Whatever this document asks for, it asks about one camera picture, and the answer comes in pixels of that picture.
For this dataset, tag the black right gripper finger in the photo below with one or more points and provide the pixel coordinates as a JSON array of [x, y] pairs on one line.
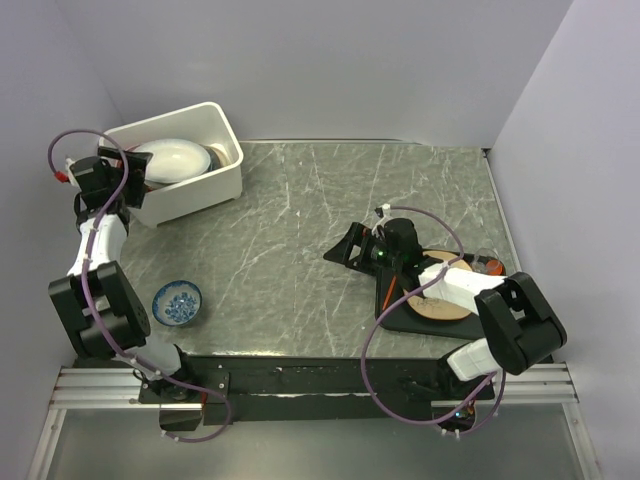
[[358, 232], [341, 254]]

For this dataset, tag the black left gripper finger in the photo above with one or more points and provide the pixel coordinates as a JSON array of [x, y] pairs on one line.
[[134, 159], [135, 189]]

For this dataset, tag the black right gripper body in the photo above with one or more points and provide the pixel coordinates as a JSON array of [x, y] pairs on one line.
[[383, 258]]

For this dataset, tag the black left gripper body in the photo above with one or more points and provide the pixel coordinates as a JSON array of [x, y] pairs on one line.
[[115, 175]]

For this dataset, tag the white deep plate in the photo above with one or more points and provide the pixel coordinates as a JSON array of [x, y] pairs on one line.
[[174, 160]]

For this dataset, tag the beige floral plate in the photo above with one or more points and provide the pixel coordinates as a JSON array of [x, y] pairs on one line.
[[226, 155]]

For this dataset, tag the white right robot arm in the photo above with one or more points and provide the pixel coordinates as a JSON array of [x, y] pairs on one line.
[[520, 328]]

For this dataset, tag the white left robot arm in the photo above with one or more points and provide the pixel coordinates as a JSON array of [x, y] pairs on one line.
[[99, 309]]

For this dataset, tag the white plastic bin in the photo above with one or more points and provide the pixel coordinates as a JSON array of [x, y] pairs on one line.
[[205, 124]]

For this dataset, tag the orange fork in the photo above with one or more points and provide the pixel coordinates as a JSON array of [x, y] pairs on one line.
[[390, 292]]

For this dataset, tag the black tray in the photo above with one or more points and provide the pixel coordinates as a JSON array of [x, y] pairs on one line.
[[405, 320]]

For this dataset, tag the beige plate on tray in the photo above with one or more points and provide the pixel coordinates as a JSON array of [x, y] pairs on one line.
[[435, 309]]

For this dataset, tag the clear glass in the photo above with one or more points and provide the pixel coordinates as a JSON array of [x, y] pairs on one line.
[[480, 260]]

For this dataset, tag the orange spoon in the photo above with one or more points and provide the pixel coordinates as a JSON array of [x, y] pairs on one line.
[[494, 267]]

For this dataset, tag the blue white patterned bowl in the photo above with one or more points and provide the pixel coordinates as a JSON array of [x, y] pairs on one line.
[[177, 303]]

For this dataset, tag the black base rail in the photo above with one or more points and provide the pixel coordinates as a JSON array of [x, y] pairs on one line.
[[254, 388]]

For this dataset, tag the aluminium frame rail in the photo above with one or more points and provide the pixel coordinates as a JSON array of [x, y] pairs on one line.
[[118, 389]]

